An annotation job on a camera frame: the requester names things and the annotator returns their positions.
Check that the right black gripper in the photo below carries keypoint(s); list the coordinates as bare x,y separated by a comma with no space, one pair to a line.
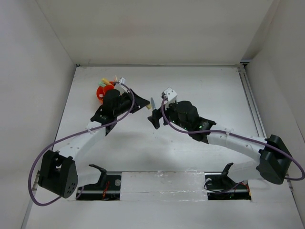
155,118

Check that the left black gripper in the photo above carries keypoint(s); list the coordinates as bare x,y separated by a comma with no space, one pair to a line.
137,102

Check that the thick yellow highlighter marker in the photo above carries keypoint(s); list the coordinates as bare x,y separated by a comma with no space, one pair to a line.
104,82

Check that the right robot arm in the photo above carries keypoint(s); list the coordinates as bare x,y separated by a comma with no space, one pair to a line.
269,157

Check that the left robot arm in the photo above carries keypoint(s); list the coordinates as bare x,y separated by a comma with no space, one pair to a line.
60,172

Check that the orange round organizer container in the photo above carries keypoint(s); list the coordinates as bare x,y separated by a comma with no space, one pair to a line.
102,89

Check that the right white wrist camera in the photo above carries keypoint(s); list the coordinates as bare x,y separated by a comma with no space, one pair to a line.
169,95

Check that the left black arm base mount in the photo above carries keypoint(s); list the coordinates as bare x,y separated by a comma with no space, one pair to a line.
96,183

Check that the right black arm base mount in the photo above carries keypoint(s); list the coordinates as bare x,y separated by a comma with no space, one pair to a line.
220,187

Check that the aluminium frame rail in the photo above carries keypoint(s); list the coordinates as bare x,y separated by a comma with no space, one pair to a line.
259,128

